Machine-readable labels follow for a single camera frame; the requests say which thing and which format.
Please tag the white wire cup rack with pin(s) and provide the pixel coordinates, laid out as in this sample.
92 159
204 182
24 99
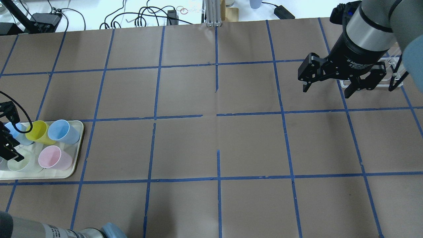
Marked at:
394 68

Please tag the light blue cup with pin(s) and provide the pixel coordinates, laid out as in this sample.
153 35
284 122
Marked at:
63 131
21 138

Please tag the light blue cup far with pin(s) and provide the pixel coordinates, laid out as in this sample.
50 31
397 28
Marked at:
63 131

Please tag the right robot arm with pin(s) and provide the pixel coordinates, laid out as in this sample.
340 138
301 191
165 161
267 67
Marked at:
369 29

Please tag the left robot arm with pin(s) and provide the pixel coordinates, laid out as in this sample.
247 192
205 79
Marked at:
13 227

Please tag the black power adapter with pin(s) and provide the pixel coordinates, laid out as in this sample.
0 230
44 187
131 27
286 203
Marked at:
282 13

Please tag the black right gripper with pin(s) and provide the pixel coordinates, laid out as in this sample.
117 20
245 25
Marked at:
350 55

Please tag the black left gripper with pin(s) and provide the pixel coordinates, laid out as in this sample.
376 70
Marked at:
6 141

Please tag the black monitor stand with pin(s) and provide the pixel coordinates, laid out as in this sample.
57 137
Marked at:
33 23

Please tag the aluminium frame post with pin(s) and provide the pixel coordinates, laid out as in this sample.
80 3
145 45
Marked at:
212 13

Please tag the cream white cup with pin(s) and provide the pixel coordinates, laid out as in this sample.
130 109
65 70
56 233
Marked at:
28 164

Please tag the light blue cup near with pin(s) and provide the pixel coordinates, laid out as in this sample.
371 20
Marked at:
21 138

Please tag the yellow cup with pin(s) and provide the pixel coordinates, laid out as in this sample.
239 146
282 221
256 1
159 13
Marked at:
39 133

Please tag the wooden mug tree stand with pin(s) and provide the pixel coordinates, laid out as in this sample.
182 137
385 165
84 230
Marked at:
228 12

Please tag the pink cup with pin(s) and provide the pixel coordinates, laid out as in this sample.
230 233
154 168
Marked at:
53 157

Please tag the beige plastic tray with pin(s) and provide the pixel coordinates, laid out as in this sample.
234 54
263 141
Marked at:
36 148

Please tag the blue cup on side table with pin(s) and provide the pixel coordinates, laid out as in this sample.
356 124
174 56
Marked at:
255 4

